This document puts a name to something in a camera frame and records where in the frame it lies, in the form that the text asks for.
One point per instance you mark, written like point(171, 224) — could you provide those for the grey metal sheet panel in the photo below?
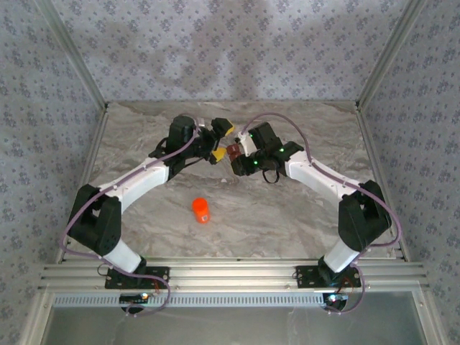
point(230, 327)

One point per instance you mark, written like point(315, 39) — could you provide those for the brown pill organizer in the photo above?
point(234, 151)

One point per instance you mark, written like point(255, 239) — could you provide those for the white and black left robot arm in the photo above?
point(140, 181)

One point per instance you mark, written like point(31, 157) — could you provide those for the aluminium corner post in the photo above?
point(389, 54)
point(74, 54)

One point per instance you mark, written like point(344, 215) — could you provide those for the orange pill bottle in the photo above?
point(202, 212)

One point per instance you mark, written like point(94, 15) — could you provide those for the floral patterned backdrop cloth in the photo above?
point(230, 43)

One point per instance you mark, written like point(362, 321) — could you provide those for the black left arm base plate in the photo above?
point(158, 276)

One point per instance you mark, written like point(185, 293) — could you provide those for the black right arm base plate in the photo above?
point(305, 276)

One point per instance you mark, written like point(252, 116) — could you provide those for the aluminium bottom frame bar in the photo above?
point(36, 320)
point(432, 320)

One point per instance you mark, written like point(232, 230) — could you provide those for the aluminium side rail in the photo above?
point(95, 143)
point(370, 143)

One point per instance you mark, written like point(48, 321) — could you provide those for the small controller board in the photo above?
point(134, 297)
point(336, 298)

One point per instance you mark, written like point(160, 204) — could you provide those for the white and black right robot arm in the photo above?
point(316, 179)

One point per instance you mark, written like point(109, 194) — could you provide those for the aluminium mounting rail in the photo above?
point(230, 276)

